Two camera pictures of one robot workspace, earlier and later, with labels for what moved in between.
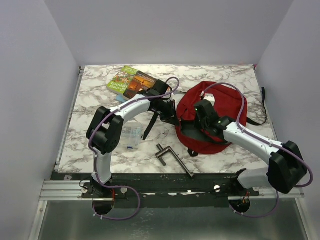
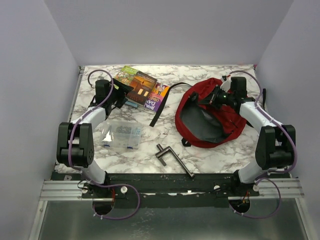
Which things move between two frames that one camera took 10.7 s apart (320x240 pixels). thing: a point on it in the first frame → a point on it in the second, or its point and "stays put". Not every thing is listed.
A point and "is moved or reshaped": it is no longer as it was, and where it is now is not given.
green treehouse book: [120, 81] stays put
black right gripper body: [201, 122] → [222, 98]
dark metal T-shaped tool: [162, 151] stays put
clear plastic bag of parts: [131, 133] stays put
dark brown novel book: [141, 80] stays put
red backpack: [230, 101] is moved or reshaped
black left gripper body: [166, 109] → [115, 95]
